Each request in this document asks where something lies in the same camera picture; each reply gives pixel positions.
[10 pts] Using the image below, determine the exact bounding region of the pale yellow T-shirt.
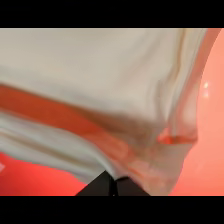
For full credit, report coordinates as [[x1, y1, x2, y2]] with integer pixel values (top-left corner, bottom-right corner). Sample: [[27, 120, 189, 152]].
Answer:
[[0, 27, 223, 197]]

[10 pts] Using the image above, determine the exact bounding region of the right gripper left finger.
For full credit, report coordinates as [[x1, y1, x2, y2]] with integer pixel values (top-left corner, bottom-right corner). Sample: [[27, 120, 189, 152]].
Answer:
[[75, 170, 116, 197]]

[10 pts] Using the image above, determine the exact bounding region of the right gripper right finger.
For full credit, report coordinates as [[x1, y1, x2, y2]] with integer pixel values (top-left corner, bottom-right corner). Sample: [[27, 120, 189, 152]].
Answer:
[[115, 176, 151, 197]]

